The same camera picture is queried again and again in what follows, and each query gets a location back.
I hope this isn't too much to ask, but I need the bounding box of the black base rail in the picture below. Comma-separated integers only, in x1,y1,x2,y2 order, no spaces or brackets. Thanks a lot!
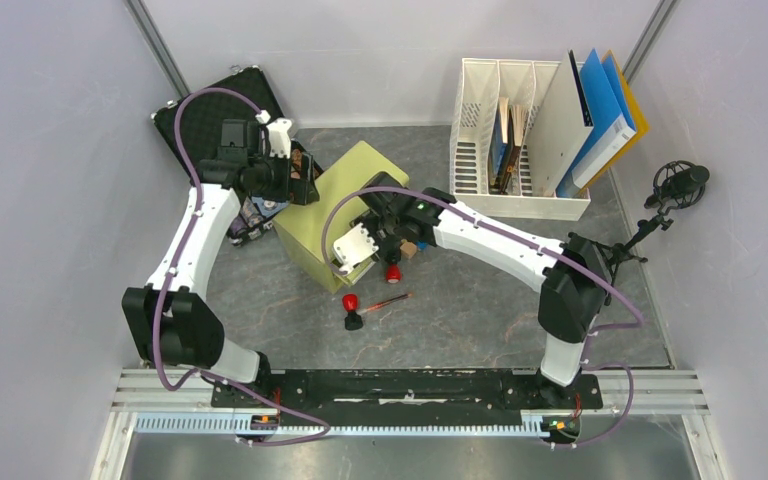
210,367,604,429

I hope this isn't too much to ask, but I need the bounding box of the red pen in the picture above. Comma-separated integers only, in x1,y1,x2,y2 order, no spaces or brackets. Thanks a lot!
356,292,414,315

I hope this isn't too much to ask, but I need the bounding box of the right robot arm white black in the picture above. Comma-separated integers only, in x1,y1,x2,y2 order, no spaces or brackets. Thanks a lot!
359,172,610,408

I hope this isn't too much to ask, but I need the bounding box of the Animal Farm book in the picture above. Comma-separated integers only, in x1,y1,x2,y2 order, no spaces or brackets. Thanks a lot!
487,97,509,185

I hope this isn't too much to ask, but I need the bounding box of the wooden cube block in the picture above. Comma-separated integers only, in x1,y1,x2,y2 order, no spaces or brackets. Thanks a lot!
399,241,419,259

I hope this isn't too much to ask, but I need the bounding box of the white paper box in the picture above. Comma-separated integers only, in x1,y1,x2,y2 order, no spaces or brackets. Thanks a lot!
526,50,593,197

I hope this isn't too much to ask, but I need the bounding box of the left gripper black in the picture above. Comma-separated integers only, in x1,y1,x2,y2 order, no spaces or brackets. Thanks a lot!
248,149,318,206

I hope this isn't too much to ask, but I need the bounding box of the white file organizer rack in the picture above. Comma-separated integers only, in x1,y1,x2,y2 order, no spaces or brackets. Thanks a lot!
449,58,591,221

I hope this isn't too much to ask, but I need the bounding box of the blue plastic folder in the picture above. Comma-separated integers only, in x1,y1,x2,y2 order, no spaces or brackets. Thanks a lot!
555,49,638,198

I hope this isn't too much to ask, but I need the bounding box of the orange plastic folder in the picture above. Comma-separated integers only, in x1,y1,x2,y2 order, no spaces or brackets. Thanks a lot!
583,50,650,188

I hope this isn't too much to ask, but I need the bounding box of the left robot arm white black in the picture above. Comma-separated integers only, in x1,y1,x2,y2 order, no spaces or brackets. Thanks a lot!
122,118,319,408

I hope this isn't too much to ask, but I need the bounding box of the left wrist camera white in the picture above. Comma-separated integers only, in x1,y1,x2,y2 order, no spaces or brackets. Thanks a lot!
255,110,294,159

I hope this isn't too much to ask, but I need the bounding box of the black microphone on tripod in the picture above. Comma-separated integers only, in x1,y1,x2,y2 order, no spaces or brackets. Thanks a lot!
591,160,710,286

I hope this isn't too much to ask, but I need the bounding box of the brown small book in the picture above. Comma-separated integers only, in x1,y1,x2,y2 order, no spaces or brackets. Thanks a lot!
497,103,529,195

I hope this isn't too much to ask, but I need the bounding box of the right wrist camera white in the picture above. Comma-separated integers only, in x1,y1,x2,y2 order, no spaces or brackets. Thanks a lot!
332,223,379,275

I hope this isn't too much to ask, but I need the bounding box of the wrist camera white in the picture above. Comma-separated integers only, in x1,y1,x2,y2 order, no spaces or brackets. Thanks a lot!
255,110,294,159
332,223,379,275

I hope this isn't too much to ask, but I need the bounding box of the black poker chip case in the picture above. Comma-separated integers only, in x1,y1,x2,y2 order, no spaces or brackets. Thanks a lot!
180,66,323,246

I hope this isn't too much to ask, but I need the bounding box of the red black stamp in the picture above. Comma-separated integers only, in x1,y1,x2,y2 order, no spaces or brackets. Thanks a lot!
342,293,364,331
385,256,402,284

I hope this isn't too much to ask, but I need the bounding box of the green drawer cabinet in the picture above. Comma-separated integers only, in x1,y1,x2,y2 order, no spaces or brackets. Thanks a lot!
273,141,410,293

